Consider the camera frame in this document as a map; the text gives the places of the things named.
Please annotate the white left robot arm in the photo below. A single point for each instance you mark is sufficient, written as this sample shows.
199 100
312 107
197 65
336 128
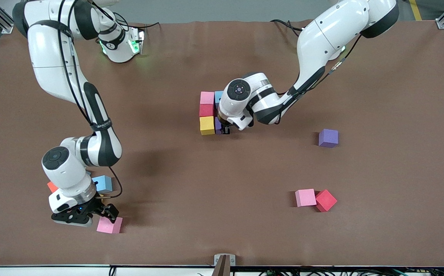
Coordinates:
329 34

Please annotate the red foam block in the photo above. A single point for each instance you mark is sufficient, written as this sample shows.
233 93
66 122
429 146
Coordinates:
206 110
326 200

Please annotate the blue foam block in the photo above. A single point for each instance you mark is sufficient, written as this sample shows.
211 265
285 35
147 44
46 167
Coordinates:
218 97
104 184

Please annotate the pink foam block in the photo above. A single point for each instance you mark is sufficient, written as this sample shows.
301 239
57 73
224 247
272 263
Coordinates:
110 227
207 97
305 197

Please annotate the table cover mat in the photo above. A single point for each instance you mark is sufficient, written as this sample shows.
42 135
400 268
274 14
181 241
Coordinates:
222 191

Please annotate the grey metal bracket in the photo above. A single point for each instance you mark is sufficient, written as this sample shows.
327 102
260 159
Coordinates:
224 260

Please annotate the purple foam block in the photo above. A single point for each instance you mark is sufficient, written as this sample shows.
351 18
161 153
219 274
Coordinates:
328 138
217 126

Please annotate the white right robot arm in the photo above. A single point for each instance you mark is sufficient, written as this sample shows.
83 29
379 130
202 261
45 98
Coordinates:
120 51

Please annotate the orange foam block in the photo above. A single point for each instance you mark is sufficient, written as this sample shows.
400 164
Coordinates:
52 187

